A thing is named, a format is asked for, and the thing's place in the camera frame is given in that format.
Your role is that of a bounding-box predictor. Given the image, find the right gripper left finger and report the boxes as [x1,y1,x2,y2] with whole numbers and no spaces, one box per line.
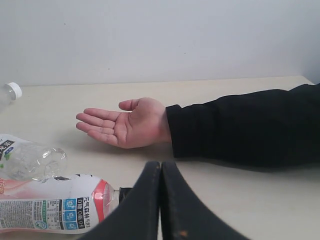
[81,161,161,240]

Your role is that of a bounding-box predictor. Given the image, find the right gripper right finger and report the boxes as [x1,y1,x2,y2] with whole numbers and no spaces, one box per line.
[159,162,247,240]

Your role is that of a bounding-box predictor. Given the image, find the pink label black-cap bottle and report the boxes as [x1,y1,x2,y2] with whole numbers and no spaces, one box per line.
[0,174,131,235]

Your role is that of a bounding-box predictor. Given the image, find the Suntory jasmine oolong bottle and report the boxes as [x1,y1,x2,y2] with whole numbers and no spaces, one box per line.
[0,133,67,181]

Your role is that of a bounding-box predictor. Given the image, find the lime label clear bottle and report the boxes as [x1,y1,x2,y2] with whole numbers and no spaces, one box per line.
[0,82,23,112]

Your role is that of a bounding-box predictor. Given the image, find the black sleeved forearm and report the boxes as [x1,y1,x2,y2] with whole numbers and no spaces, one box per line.
[166,84,320,168]

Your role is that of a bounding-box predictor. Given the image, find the person's open hand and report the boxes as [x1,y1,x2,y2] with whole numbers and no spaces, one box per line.
[76,97,172,149]

